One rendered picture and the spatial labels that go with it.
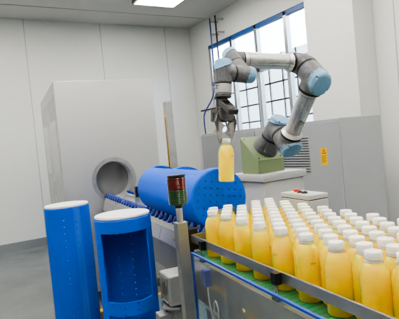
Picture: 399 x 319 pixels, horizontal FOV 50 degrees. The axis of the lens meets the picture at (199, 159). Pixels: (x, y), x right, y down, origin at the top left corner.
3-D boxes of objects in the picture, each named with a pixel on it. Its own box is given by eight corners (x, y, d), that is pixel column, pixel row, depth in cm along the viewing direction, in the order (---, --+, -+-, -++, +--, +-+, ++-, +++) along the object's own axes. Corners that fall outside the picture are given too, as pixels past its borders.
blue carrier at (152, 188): (177, 209, 283) (180, 166, 284) (244, 230, 203) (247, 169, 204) (135, 209, 271) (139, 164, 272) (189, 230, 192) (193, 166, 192)
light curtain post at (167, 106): (189, 309, 353) (169, 102, 346) (192, 311, 347) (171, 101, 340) (182, 311, 350) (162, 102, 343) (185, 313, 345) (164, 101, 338)
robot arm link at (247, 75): (250, 59, 195) (229, 56, 191) (260, 73, 188) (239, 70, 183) (244, 73, 200) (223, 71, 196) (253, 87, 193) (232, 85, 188)
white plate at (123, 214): (85, 215, 222) (85, 218, 222) (108, 220, 200) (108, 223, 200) (132, 206, 239) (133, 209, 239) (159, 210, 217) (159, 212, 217)
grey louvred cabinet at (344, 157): (245, 243, 554) (235, 131, 548) (393, 283, 368) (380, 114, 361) (209, 252, 527) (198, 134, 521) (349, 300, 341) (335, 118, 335)
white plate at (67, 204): (94, 199, 294) (94, 200, 294) (57, 202, 299) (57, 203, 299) (76, 206, 267) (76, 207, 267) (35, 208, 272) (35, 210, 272)
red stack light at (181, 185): (182, 187, 149) (181, 176, 149) (189, 188, 143) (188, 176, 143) (164, 190, 146) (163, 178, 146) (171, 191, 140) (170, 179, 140)
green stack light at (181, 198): (183, 201, 149) (182, 187, 149) (190, 203, 143) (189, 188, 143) (166, 204, 146) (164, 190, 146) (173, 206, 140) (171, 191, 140)
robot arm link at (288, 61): (311, 47, 216) (223, 41, 197) (322, 58, 209) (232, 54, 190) (301, 66, 224) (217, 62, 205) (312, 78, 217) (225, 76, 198)
